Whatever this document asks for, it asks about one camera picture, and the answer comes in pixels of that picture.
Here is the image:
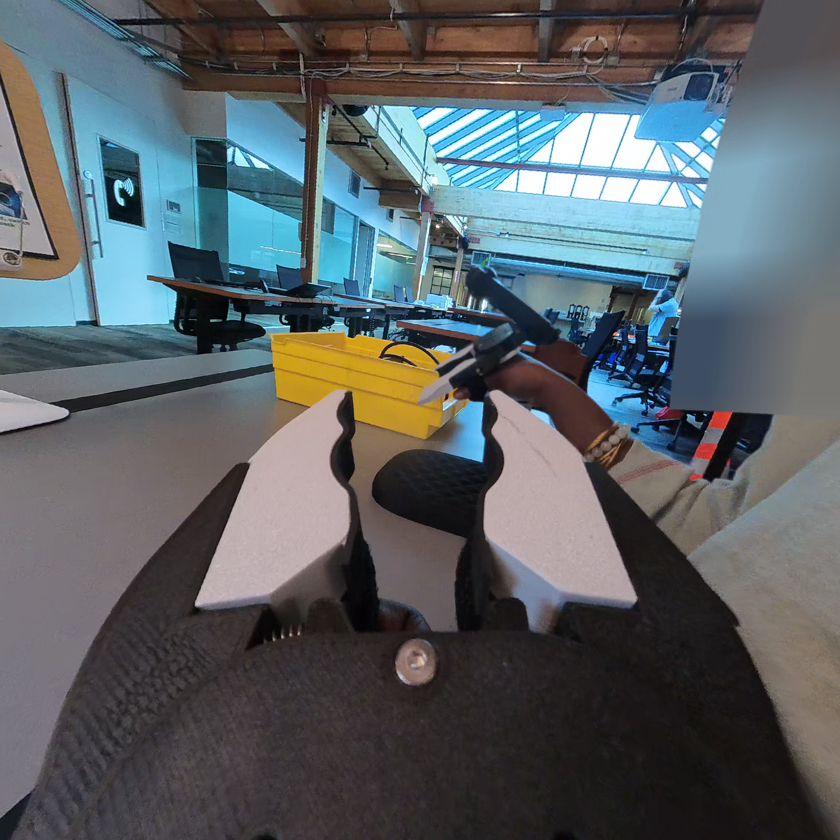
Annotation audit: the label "wooden support post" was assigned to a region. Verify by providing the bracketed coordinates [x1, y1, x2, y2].
[300, 79, 328, 284]

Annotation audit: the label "person's right forearm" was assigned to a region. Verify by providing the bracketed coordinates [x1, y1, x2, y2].
[610, 415, 840, 559]

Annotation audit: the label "person's right hand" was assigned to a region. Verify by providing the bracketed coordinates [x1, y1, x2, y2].
[453, 360, 615, 458]

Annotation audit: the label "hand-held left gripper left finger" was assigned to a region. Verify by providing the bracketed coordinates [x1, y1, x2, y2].
[195, 390, 382, 632]

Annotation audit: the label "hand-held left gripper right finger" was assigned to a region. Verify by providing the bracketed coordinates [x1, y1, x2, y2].
[455, 390, 638, 635]

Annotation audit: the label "beaded gold bracelets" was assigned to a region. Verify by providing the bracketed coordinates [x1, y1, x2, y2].
[581, 422, 635, 469]

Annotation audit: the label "black office chair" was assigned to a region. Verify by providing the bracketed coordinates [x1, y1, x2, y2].
[173, 289, 267, 355]
[580, 310, 628, 389]

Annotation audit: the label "white ceiling projector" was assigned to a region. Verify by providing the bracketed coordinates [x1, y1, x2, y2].
[634, 58, 737, 143]

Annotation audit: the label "person's pale sweatshirt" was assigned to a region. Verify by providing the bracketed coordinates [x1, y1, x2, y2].
[688, 438, 840, 840]

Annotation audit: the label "black cable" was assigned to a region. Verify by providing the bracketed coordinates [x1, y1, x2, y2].
[378, 340, 442, 368]

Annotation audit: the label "yellow plastic bin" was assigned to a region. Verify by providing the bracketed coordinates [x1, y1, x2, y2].
[271, 331, 469, 440]

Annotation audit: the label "white door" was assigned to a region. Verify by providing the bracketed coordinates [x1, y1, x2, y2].
[61, 72, 166, 326]

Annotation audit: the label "black quilted cushion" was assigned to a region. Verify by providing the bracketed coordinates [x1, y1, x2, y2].
[372, 449, 490, 538]

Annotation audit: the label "black phone sign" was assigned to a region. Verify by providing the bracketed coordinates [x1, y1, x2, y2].
[98, 136, 146, 229]

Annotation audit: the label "wooden top office desk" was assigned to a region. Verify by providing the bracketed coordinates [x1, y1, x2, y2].
[147, 273, 337, 355]

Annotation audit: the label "white flat pad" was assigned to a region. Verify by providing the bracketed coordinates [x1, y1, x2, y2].
[0, 389, 70, 434]

